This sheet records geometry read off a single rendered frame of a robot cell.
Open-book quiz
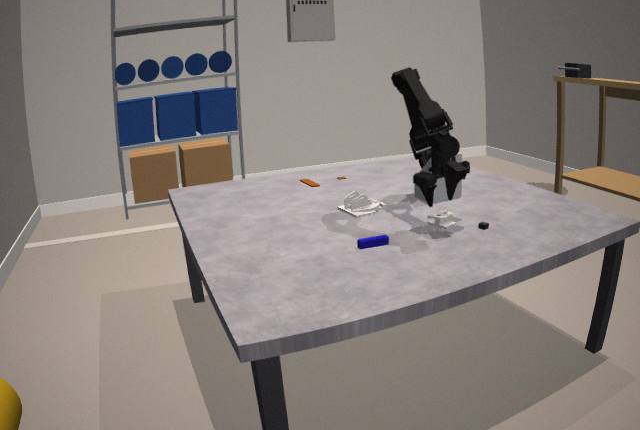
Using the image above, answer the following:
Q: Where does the brown flat rectangular plate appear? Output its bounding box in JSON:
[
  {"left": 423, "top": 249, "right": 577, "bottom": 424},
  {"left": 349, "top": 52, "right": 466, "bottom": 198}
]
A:
[{"left": 300, "top": 179, "right": 320, "bottom": 187}]

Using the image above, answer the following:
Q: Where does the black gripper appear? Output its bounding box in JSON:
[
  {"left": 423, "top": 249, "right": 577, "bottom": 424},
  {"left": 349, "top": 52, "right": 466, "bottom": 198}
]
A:
[{"left": 413, "top": 152, "right": 458, "bottom": 207}]

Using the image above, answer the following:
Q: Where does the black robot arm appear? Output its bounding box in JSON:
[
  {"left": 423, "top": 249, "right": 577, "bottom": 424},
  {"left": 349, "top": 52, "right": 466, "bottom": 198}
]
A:
[{"left": 391, "top": 67, "right": 470, "bottom": 181}]

